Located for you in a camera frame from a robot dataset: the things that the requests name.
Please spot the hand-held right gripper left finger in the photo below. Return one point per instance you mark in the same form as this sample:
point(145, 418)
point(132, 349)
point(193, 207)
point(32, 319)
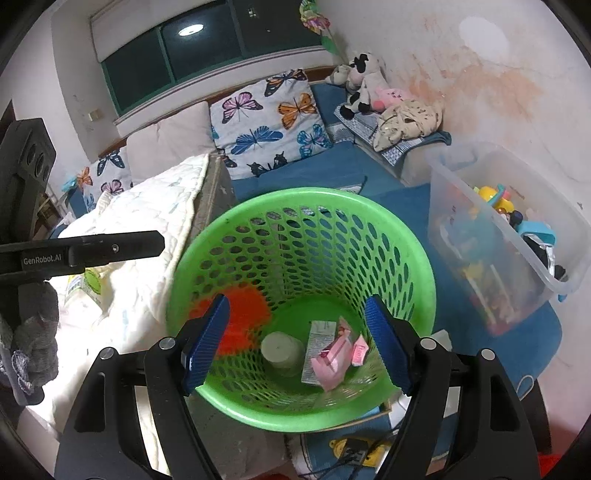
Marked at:
point(207, 341)

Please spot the grey plush toy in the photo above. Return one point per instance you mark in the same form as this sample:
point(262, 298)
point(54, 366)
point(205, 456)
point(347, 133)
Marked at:
point(338, 74)

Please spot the person's left hand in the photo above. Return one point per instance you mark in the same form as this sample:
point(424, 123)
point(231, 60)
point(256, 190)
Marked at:
point(32, 332)

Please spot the beige cushion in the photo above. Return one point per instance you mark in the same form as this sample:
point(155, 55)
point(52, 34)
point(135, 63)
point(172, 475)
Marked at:
point(171, 138)

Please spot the blue bed sheet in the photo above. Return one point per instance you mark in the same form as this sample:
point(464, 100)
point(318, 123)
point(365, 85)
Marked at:
point(323, 170)

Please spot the black shiny bag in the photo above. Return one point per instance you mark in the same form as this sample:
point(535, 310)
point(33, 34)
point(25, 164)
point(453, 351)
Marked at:
point(545, 258)

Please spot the small pink wrapper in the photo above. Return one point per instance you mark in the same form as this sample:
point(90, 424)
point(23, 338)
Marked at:
point(360, 353)

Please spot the black white cow plush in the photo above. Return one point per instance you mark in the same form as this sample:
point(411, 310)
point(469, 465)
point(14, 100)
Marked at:
point(364, 81)

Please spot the white round plastic cup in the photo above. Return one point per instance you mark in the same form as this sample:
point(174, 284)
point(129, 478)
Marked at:
point(280, 353)

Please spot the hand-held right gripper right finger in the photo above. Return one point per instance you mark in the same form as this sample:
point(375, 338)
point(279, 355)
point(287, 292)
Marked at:
point(388, 346)

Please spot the colourful wall decoration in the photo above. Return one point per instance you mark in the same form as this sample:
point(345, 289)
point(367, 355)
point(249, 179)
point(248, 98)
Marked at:
point(318, 23)

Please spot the large butterfly print pillow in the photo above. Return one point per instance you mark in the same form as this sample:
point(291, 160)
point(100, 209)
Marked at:
point(272, 124)

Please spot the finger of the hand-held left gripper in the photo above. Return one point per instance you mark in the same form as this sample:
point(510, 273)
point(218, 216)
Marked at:
point(115, 249)

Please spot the orange snack packet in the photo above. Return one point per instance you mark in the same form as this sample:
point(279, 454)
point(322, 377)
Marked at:
point(240, 314)

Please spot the wall socket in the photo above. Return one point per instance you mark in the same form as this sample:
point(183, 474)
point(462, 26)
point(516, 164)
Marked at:
point(94, 115)

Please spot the green plastic basket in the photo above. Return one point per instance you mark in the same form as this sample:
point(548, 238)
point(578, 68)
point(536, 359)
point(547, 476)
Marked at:
point(295, 240)

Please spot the white paper carton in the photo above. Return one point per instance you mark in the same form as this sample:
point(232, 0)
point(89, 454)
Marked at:
point(316, 341)

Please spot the green framed window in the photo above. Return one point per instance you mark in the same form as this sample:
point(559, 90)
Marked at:
point(138, 69)

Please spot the white quilted blanket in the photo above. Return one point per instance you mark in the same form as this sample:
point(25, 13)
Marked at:
point(152, 221)

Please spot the white green packet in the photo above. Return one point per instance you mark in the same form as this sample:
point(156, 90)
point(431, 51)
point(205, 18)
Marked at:
point(87, 286)

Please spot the beige spotted cloth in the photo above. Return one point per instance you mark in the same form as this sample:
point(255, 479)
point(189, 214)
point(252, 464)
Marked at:
point(406, 120)

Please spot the clear plastic storage box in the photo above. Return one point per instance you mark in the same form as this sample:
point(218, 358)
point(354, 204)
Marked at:
point(466, 240)

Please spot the yellow black device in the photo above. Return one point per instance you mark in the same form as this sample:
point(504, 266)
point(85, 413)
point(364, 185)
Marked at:
point(353, 450)

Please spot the yellow plastic toy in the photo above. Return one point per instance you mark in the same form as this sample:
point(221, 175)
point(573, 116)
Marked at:
point(491, 196)

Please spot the pink snack packet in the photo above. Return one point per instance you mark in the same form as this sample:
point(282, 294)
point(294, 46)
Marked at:
point(330, 364)

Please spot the small butterfly print pillow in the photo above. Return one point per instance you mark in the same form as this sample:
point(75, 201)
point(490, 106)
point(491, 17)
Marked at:
point(111, 175)

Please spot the light blue plastic toy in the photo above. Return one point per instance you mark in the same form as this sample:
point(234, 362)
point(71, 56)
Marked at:
point(535, 230)

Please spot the pink plush toy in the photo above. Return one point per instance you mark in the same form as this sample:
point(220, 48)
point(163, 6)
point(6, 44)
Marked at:
point(392, 96)

